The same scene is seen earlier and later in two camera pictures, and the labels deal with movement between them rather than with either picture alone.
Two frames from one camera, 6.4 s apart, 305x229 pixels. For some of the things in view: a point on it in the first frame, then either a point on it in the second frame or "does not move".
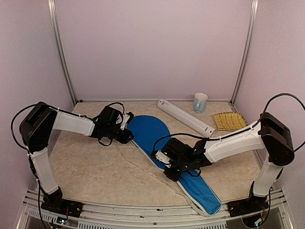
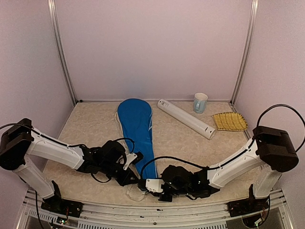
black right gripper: [173, 176] -> [167, 198]
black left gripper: [124, 139] -> [125, 180]
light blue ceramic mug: [199, 102] does not move
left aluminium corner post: [52, 7] does not move
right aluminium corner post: [248, 50] does not move
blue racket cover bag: [147, 131] -> [135, 115]
